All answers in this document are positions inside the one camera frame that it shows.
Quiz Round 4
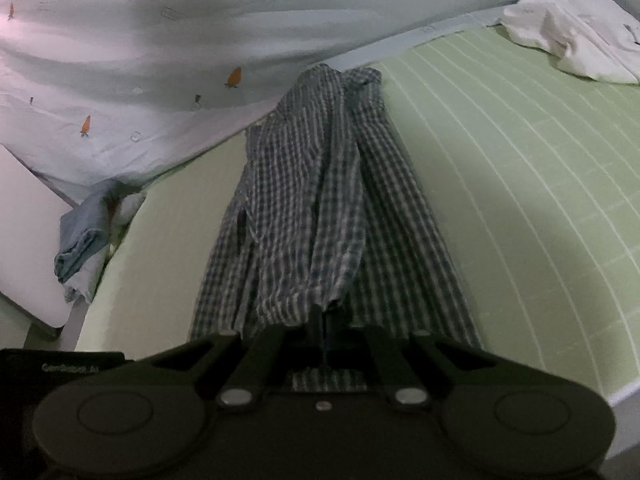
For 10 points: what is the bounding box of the white board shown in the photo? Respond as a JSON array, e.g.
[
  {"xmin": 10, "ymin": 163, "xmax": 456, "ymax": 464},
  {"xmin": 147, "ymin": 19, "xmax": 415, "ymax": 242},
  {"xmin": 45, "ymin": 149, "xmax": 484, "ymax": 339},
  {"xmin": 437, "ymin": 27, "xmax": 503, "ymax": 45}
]
[{"xmin": 0, "ymin": 144, "xmax": 73, "ymax": 338}]

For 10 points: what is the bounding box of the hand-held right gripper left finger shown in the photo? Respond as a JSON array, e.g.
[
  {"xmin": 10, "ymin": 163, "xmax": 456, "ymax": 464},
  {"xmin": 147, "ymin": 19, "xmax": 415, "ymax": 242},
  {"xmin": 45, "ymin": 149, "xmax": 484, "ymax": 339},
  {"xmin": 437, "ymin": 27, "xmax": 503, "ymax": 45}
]
[{"xmin": 145, "ymin": 324, "xmax": 323, "ymax": 411}]

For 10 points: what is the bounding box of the folded blue-grey blanket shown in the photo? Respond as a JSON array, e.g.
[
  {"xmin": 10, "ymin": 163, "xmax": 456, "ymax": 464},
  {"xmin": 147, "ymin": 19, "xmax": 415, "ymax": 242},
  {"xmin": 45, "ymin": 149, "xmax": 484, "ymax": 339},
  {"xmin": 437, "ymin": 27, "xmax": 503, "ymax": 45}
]
[{"xmin": 54, "ymin": 180, "xmax": 121, "ymax": 286}]

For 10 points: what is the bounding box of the white garment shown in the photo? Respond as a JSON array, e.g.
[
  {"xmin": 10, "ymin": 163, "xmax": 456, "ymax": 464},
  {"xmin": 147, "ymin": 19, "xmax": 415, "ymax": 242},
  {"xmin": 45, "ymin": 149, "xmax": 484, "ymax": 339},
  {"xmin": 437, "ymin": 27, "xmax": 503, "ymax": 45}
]
[{"xmin": 500, "ymin": 0, "xmax": 640, "ymax": 85}]

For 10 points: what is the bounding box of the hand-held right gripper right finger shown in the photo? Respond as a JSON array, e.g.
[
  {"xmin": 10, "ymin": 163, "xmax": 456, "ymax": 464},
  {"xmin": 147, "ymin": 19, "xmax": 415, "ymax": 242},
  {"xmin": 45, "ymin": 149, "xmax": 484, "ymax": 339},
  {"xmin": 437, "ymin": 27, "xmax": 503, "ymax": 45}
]
[{"xmin": 325, "ymin": 325, "xmax": 501, "ymax": 411}]

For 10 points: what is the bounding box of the pale blue carrot-print sheet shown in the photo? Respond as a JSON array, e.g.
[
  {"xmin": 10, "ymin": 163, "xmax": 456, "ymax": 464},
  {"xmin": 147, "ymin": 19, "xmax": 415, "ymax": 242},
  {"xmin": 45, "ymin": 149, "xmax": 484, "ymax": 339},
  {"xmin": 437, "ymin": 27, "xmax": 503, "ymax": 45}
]
[{"xmin": 0, "ymin": 0, "xmax": 551, "ymax": 206}]

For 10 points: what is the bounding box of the pale blue crumpled cloth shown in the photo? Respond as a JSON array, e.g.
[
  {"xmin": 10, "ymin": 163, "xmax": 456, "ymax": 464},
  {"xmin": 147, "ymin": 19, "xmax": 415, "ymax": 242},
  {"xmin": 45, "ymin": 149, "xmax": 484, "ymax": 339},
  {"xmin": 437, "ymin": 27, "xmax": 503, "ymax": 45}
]
[{"xmin": 62, "ymin": 190, "xmax": 148, "ymax": 305}]

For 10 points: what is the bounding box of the blue plaid shirt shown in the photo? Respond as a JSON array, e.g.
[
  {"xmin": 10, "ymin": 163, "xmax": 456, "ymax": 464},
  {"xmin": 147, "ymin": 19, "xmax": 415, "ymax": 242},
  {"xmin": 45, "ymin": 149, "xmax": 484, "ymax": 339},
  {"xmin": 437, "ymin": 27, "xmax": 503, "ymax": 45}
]
[{"xmin": 189, "ymin": 64, "xmax": 483, "ymax": 393}]

